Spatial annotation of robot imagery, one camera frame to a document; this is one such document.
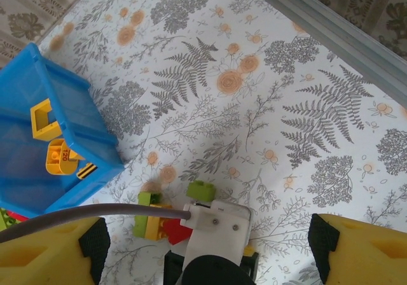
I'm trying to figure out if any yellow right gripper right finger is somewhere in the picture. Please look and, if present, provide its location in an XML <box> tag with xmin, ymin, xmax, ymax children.
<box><xmin>307</xmin><ymin>213</ymin><xmax>407</xmax><ymax>285</ymax></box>

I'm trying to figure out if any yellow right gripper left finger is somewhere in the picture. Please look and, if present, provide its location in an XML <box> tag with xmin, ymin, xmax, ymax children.
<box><xmin>0</xmin><ymin>216</ymin><xmax>111</xmax><ymax>285</ymax></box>

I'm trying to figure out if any yellow black striped lego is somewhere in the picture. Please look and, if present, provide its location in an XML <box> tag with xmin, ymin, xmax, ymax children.
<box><xmin>76</xmin><ymin>162</ymin><xmax>98</xmax><ymax>180</ymax></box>

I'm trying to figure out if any yellow curved lego with number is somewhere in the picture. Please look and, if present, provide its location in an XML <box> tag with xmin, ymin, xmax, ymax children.
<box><xmin>45</xmin><ymin>138</ymin><xmax>86</xmax><ymax>176</ymax></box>

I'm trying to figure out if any red lego brick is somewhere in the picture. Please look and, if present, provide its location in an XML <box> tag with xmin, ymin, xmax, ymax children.
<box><xmin>160</xmin><ymin>218</ymin><xmax>193</xmax><ymax>246</ymax></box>

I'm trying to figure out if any yellow lego brick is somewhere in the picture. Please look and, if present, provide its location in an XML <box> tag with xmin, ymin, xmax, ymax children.
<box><xmin>146</xmin><ymin>204</ymin><xmax>174</xmax><ymax>240</ymax></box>

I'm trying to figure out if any small green lego brick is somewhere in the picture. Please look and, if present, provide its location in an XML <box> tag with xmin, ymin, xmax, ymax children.
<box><xmin>186</xmin><ymin>180</ymin><xmax>216</xmax><ymax>203</ymax></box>

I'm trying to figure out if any blue plastic bin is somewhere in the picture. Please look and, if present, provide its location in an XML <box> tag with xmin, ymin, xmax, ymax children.
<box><xmin>0</xmin><ymin>42</ymin><xmax>125</xmax><ymax>219</ymax></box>

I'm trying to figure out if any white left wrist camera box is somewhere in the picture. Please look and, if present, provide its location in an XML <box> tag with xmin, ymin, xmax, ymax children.
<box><xmin>179</xmin><ymin>198</ymin><xmax>252</xmax><ymax>267</ymax></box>

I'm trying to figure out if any yellow window frame lego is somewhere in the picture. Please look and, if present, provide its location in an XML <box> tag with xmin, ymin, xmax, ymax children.
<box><xmin>30</xmin><ymin>99</ymin><xmax>63</xmax><ymax>141</ymax></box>

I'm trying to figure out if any aluminium side rail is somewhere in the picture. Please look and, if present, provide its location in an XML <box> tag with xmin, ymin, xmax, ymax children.
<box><xmin>238</xmin><ymin>0</ymin><xmax>407</xmax><ymax>98</ymax></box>

